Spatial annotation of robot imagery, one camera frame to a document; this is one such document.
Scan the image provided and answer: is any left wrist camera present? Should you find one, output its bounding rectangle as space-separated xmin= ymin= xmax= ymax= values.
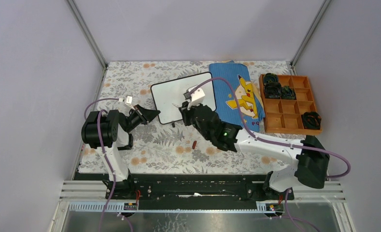
xmin=118 ymin=95 xmax=136 ymax=111

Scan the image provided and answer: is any left aluminium frame post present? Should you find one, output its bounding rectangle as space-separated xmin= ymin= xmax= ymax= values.
xmin=65 ymin=0 xmax=107 ymax=69

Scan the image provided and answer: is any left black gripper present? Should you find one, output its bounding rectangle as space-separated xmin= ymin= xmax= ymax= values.
xmin=125 ymin=103 xmax=159 ymax=133

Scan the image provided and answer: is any white slotted cable duct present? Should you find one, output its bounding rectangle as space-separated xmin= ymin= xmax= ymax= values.
xmin=69 ymin=202 xmax=285 ymax=214

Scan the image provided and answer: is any small black-framed whiteboard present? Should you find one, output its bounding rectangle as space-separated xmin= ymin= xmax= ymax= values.
xmin=151 ymin=72 xmax=212 ymax=125

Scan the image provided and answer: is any rolled dark tie top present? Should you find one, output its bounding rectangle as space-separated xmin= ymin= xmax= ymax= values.
xmin=263 ymin=72 xmax=279 ymax=85

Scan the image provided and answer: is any floral patterned table mat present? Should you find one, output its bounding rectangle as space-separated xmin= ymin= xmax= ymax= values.
xmin=96 ymin=61 xmax=286 ymax=174

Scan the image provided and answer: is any rolled dark tie middle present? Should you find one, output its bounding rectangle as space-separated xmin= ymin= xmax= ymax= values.
xmin=264 ymin=82 xmax=282 ymax=99

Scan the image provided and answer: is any blue Pikachu cloth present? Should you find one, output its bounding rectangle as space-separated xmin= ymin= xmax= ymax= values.
xmin=209 ymin=62 xmax=265 ymax=132

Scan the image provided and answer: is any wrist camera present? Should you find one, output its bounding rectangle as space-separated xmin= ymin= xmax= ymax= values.
xmin=118 ymin=95 xmax=136 ymax=111
xmin=183 ymin=86 xmax=205 ymax=110

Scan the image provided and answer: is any rolled dark tie lower right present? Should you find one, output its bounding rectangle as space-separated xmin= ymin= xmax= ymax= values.
xmin=301 ymin=112 xmax=322 ymax=130

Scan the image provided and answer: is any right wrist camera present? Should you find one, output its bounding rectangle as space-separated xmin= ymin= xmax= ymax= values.
xmin=183 ymin=86 xmax=205 ymax=110

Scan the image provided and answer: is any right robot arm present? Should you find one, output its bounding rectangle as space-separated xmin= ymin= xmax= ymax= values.
xmin=179 ymin=102 xmax=330 ymax=199

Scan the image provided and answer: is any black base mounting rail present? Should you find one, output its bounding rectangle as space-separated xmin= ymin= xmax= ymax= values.
xmin=76 ymin=174 xmax=295 ymax=209

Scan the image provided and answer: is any orange wooden compartment tray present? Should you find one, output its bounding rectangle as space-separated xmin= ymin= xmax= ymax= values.
xmin=259 ymin=74 xmax=323 ymax=136

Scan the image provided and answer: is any right aluminium frame post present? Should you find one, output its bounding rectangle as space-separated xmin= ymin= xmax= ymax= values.
xmin=290 ymin=0 xmax=333 ymax=67

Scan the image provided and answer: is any rolled dark tie small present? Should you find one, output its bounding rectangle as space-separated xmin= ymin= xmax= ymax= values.
xmin=281 ymin=86 xmax=296 ymax=100

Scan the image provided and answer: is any aluminium frame post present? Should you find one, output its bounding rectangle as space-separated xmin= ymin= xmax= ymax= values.
xmin=290 ymin=0 xmax=333 ymax=67
xmin=65 ymin=0 xmax=107 ymax=69

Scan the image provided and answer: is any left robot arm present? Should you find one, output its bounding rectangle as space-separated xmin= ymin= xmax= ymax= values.
xmin=81 ymin=105 xmax=160 ymax=199

